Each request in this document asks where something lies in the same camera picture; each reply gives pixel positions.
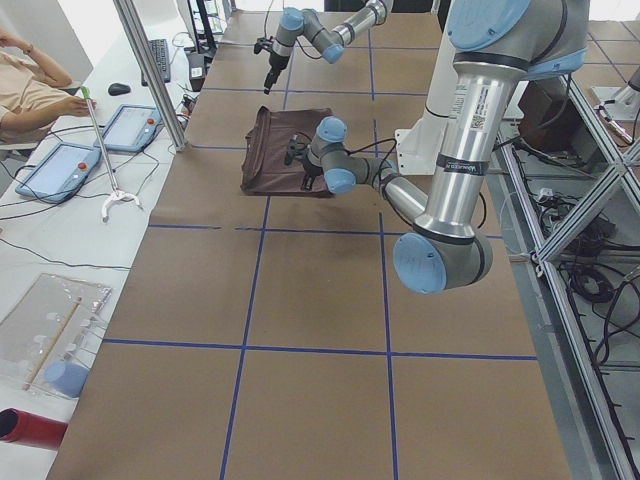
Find black computer mouse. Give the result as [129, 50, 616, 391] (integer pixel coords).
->
[108, 82, 131, 96]

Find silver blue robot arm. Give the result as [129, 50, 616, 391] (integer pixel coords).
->
[254, 1, 394, 95]
[298, 1, 589, 294]

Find black keyboard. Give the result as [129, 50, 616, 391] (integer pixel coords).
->
[148, 39, 171, 83]

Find dark brown t-shirt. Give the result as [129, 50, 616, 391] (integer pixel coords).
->
[240, 106, 333, 198]

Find red cylinder tube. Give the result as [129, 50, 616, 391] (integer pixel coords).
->
[1, 408, 68, 450]

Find clear plastic bag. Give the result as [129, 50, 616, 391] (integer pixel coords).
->
[1, 274, 112, 398]

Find white reacher grabber tool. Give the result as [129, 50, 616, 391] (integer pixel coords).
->
[80, 86, 142, 223]

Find blue teach pendant near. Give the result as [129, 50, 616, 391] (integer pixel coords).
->
[15, 142, 101, 204]

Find blue teach pendant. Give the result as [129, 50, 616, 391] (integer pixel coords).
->
[101, 104, 162, 153]
[15, 142, 101, 204]

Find blue teach pendant far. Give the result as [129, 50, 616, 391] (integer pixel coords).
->
[101, 104, 162, 153]

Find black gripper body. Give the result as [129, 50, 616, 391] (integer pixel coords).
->
[269, 50, 288, 76]
[301, 160, 321, 184]

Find person in beige shirt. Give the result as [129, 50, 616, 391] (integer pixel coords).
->
[1, 30, 89, 143]

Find wooden stick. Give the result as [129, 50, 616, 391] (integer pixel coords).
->
[22, 297, 82, 391]

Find aluminium frame post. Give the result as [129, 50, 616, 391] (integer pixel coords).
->
[113, 0, 187, 152]

